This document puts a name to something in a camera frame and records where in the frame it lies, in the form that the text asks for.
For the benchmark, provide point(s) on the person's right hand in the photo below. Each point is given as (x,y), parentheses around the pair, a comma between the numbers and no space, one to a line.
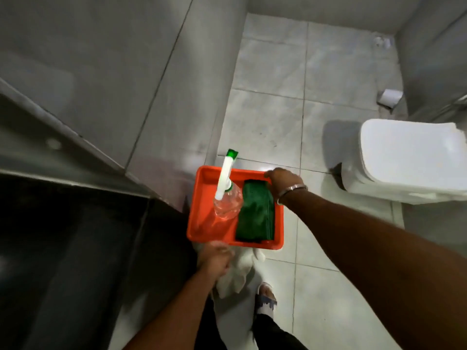
(282,182)

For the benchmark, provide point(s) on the person's left hand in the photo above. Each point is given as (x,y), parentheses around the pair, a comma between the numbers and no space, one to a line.
(213,258)

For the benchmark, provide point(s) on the person's right fingers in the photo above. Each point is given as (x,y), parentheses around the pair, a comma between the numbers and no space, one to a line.
(272,174)

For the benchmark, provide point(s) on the person's left fingers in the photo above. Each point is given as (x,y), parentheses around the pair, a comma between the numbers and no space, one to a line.
(222,246)

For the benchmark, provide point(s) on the white cloth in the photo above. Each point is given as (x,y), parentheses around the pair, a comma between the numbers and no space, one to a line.
(237,273)

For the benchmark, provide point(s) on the orange plastic tray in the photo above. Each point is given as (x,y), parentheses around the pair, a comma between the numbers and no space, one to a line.
(204,218)

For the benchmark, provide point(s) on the person's right forearm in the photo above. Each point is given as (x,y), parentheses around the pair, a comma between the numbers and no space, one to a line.
(383,266)

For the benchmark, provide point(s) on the person's left forearm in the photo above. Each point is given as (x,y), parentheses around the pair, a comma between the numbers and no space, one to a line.
(178,317)

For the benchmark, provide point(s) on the green folded cloth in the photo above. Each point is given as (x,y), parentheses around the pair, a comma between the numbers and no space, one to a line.
(256,213)

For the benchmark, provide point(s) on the clear spray bottle green nozzle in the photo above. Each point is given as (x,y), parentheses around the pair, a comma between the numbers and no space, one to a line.
(227,195)

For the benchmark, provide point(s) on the person's sandal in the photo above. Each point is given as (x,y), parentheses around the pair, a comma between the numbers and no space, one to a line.
(266,298)

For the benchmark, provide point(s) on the person's black trousers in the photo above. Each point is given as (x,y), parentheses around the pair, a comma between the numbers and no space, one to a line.
(255,331)

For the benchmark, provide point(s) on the white toilet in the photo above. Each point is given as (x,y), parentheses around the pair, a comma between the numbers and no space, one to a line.
(408,160)

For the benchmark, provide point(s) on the dark counter with metal edge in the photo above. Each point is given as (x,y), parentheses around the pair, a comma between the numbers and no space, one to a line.
(65,229)

